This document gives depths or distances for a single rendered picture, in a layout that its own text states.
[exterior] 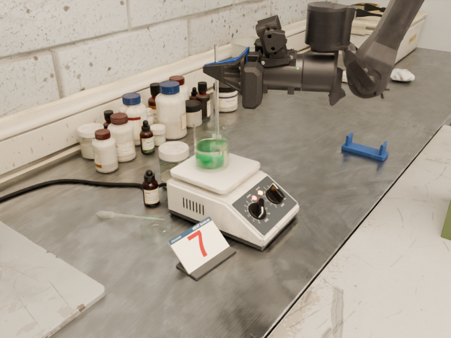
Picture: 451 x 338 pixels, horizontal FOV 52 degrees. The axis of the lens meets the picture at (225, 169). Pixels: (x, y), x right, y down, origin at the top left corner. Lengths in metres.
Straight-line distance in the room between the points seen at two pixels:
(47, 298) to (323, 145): 0.69
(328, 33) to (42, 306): 0.55
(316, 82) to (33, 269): 0.51
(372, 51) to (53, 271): 0.57
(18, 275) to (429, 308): 0.59
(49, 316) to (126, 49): 0.74
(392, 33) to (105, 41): 0.69
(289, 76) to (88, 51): 0.57
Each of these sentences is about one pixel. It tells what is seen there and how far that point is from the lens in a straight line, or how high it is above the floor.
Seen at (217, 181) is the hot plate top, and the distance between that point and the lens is 0.76.
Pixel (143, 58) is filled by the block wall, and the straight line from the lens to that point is 1.26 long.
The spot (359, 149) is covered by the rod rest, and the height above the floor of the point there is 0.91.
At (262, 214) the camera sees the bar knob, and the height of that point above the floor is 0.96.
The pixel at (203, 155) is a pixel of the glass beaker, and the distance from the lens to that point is 0.78.
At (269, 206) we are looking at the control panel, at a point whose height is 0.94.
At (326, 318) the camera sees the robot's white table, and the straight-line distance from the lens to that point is 0.66.
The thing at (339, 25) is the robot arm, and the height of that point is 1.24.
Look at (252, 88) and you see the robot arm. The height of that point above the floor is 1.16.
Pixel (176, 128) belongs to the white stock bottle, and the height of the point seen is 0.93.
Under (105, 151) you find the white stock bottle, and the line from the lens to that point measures 0.98.
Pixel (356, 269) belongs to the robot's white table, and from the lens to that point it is 0.75.
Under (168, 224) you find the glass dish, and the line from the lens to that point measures 0.81.
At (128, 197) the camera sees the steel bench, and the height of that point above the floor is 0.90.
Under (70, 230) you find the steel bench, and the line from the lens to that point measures 0.84.
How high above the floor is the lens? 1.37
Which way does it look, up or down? 28 degrees down
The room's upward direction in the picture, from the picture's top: straight up
